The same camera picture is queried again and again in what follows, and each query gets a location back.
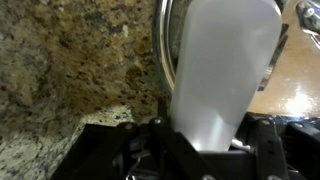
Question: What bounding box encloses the shiny steel pot lid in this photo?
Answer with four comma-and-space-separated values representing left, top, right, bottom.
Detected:
151, 0, 320, 119

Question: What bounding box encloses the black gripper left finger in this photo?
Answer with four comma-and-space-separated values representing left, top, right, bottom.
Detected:
49, 99, 218, 180

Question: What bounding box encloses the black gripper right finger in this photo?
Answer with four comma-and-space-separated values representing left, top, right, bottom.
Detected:
235, 113, 320, 180

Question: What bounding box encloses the white intercom handset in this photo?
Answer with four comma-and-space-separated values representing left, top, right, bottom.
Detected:
169, 0, 284, 153

